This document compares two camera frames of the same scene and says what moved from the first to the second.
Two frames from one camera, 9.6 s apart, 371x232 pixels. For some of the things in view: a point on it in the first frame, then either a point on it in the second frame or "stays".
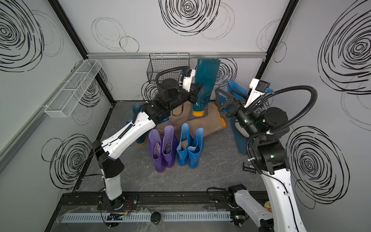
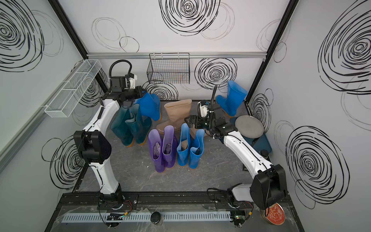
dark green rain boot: (206, 71) -> (122, 126)
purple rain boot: (169, 147) stays
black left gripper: (192, 94) -> (138, 90)
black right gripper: (238, 105) -> (197, 118)
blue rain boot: (231, 85) stays
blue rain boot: (194, 152) stays
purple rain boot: (155, 144) stays
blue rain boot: (182, 148) stays
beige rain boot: (178, 116) stays
